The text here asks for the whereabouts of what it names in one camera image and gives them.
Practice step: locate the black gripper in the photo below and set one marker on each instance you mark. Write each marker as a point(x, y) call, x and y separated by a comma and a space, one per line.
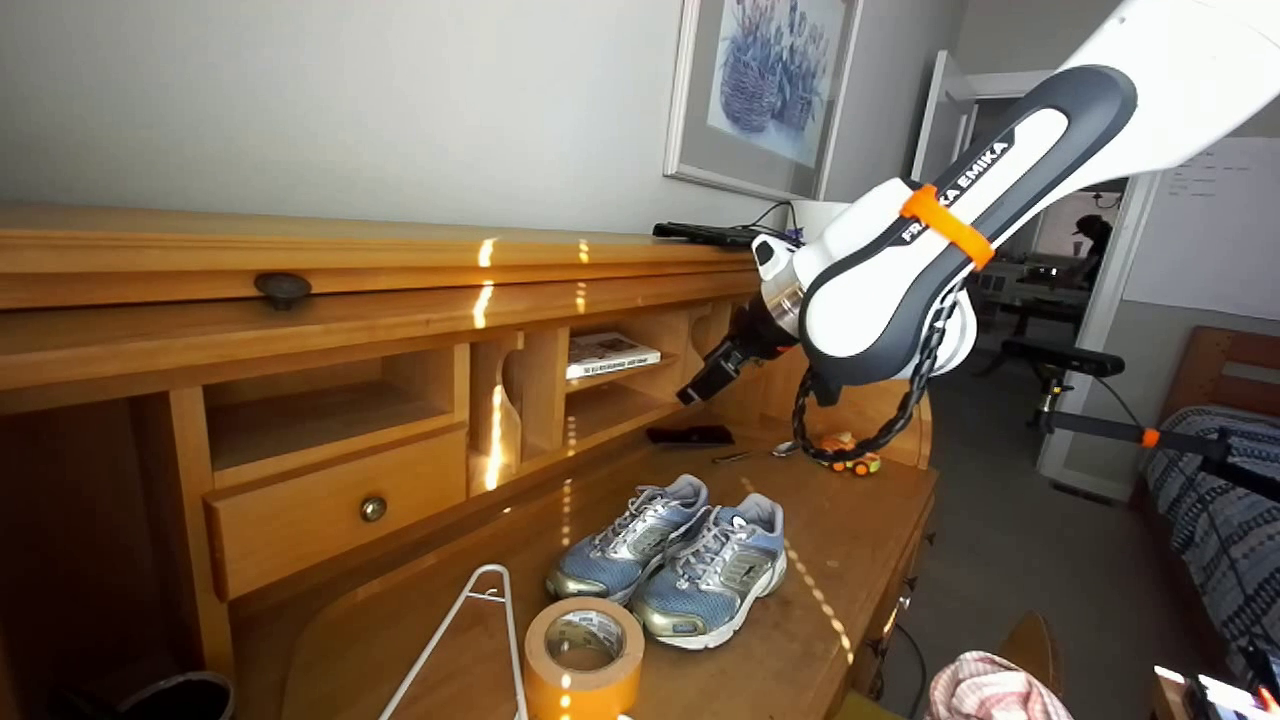
point(768, 335)

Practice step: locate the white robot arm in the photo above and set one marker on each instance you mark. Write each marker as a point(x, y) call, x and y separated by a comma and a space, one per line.
point(1015, 145)

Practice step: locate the grey blue sneaker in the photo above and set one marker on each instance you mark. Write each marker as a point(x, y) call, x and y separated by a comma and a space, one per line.
point(624, 541)
point(715, 583)

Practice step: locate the framed blue flower picture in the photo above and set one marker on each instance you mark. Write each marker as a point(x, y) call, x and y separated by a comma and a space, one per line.
point(775, 81)

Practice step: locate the white door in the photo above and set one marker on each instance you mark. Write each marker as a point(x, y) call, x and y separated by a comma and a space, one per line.
point(944, 134)

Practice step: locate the wooden roll-top desk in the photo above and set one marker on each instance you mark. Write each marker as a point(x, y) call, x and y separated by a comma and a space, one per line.
point(402, 264)

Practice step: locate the brown tape roll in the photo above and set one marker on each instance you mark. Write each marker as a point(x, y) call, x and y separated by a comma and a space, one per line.
point(581, 683)

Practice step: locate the round brass drawer knob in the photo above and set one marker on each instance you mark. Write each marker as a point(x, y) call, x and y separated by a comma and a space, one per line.
point(374, 508)

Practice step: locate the red white checkered cloth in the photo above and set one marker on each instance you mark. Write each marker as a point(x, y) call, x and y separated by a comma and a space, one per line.
point(994, 691)

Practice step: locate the small wooden desk drawer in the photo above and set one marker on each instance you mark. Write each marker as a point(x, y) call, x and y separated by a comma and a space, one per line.
point(306, 513)

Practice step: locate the bed with patterned cover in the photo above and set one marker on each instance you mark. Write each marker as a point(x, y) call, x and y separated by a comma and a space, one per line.
point(1212, 495)

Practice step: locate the dark round bin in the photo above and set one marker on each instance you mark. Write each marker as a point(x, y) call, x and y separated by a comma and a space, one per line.
point(183, 699)

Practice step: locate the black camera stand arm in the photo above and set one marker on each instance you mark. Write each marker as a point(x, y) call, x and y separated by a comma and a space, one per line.
point(1066, 359)

